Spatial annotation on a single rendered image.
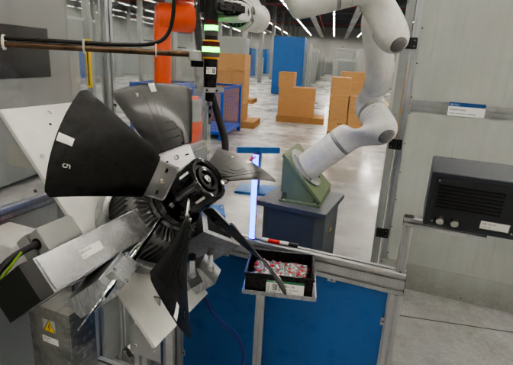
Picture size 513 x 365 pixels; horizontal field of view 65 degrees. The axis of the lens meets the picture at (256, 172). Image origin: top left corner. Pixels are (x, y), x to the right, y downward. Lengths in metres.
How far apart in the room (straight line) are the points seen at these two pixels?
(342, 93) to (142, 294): 7.76
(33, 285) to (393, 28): 1.14
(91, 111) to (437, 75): 2.20
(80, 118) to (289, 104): 9.58
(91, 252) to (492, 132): 2.38
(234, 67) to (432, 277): 6.98
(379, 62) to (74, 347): 1.28
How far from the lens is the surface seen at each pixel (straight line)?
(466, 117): 2.76
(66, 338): 1.27
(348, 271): 1.46
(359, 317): 1.56
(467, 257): 3.00
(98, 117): 0.90
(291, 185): 1.70
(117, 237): 0.96
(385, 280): 1.45
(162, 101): 1.17
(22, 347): 1.82
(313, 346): 1.68
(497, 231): 1.37
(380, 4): 1.35
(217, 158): 1.29
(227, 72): 9.15
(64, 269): 0.87
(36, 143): 1.15
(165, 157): 1.08
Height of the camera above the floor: 1.51
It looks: 16 degrees down
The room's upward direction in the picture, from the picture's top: 3 degrees clockwise
